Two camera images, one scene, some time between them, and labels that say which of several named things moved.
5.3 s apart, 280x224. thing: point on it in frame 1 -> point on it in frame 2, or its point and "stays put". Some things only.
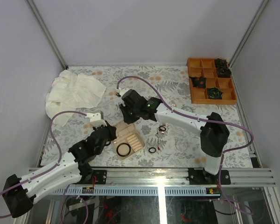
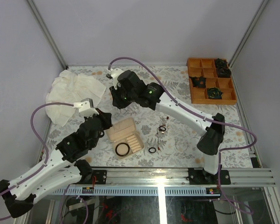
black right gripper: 124,107 -> 116,101
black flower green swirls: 214,93 stays put
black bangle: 118,152 stays put
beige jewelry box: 129,142 stays put
